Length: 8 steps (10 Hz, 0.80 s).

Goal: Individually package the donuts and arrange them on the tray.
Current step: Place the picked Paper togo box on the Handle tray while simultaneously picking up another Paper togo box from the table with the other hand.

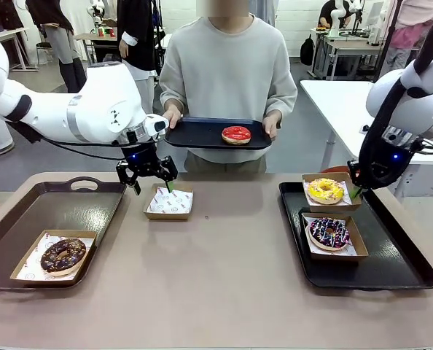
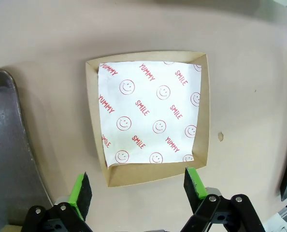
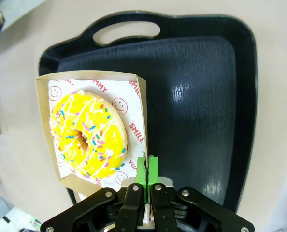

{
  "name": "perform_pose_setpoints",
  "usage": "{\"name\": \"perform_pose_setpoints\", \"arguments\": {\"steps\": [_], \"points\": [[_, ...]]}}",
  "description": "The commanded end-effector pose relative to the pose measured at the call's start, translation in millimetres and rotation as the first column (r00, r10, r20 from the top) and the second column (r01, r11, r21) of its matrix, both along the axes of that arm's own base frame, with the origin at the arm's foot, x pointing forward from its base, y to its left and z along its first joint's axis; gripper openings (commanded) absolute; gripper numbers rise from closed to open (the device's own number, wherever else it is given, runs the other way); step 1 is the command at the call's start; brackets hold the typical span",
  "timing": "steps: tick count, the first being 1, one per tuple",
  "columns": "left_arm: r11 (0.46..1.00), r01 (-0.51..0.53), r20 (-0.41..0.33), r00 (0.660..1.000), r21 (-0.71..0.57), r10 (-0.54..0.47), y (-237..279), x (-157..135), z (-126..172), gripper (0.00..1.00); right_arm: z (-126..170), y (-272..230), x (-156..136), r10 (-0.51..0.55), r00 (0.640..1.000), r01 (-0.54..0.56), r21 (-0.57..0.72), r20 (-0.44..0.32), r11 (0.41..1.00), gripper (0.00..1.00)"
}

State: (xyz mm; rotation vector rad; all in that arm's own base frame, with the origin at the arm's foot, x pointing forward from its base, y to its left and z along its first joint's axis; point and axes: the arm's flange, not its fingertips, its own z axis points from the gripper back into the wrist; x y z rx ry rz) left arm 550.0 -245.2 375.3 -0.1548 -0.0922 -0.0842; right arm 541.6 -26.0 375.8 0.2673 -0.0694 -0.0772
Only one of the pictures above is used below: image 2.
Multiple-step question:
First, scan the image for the white smiley-print paper liner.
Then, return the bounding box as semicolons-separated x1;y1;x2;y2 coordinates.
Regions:
97;60;202;168

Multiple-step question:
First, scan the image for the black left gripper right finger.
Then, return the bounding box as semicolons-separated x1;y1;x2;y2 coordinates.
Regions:
182;167;264;232

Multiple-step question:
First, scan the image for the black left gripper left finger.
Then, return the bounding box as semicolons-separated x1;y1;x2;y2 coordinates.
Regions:
21;171;93;232

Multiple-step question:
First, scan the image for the brown plastic tray with handles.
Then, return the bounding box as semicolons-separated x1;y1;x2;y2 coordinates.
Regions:
0;69;55;227

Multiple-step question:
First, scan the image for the brown cardboard food box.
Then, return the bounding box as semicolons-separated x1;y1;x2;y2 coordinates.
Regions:
85;50;211;188

